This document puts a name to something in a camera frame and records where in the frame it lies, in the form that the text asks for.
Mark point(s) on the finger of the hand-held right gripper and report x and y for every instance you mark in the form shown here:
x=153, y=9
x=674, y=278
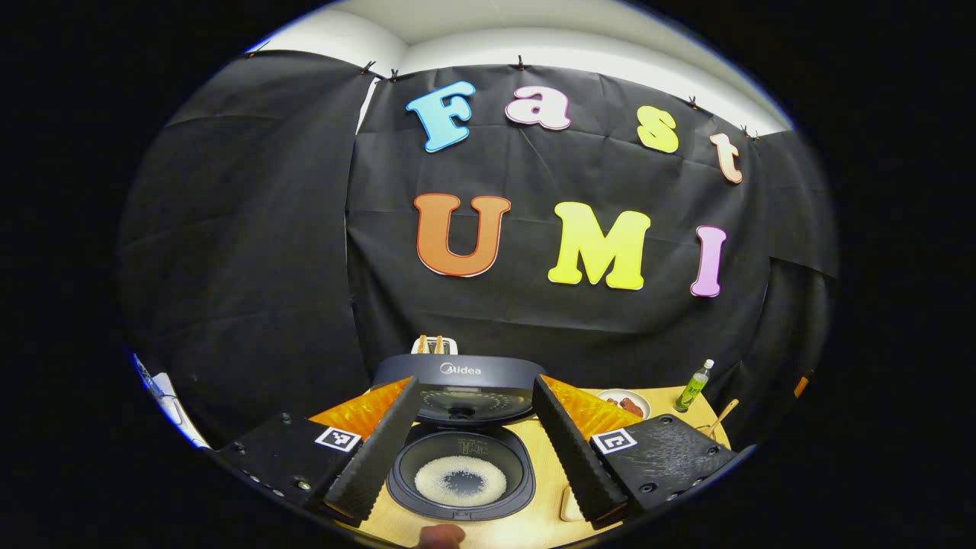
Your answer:
x=801, y=383

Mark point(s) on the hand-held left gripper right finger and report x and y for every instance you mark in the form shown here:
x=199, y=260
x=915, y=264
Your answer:
x=576, y=450

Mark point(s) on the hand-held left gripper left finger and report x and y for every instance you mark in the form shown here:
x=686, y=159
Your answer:
x=377, y=450

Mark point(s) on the clear rice tray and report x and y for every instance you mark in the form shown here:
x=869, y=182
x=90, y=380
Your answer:
x=572, y=505

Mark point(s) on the wooden spoon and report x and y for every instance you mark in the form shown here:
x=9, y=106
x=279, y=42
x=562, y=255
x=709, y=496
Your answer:
x=724, y=414

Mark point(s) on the white rice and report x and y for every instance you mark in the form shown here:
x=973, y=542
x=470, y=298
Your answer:
x=461, y=480

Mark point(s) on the dark grey rice cooker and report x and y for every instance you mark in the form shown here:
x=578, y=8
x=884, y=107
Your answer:
x=461, y=381

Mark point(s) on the brown meat piece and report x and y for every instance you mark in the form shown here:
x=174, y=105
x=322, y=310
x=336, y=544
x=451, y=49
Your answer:
x=619, y=401
x=635, y=409

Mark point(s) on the white round plate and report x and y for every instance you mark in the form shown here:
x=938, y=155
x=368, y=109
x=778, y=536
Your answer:
x=610, y=394

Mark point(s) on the green drink bottle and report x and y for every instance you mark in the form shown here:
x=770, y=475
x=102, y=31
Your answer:
x=694, y=386

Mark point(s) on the white toaster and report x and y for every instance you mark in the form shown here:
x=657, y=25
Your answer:
x=435, y=349

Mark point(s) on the white box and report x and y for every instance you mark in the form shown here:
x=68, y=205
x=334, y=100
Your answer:
x=175, y=406

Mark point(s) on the white printed sheet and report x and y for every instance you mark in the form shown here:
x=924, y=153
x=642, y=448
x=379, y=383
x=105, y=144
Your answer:
x=145, y=375

